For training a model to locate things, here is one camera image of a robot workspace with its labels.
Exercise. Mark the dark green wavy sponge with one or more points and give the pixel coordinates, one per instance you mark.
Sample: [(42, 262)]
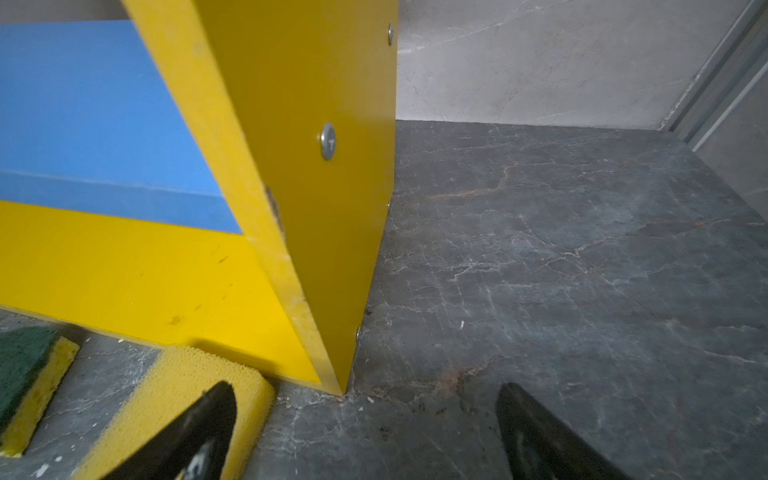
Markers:
[(33, 362)]

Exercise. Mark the blue lower shelf board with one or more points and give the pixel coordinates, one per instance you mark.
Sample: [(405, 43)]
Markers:
[(88, 124)]

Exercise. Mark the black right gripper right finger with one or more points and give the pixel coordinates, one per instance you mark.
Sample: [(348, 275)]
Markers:
[(538, 445)]

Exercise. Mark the yellow rectangular sponge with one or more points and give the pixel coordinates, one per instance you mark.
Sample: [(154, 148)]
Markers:
[(180, 376)]

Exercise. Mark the yellow shelf unit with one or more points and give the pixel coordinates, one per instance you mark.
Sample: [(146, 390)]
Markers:
[(292, 105)]

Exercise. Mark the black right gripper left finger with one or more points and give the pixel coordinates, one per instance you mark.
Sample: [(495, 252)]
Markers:
[(193, 446)]

